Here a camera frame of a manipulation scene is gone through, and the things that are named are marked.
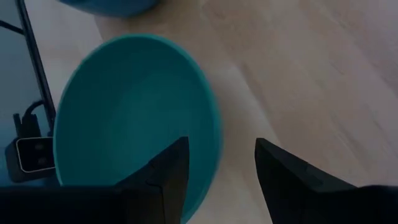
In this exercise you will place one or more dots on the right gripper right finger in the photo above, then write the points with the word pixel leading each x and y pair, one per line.
pixel 289 189

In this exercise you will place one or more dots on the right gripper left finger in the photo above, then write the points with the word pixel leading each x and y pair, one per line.
pixel 168 180

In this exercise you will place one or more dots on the black metal table frame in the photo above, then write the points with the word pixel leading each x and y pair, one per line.
pixel 37 68

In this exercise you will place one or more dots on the teal plastic bowl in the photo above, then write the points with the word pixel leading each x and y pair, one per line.
pixel 133 102

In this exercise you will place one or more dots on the black camera with white rim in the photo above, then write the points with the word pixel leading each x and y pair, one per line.
pixel 32 157

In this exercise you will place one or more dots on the large blue translucent bowl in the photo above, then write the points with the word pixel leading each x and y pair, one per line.
pixel 112 7

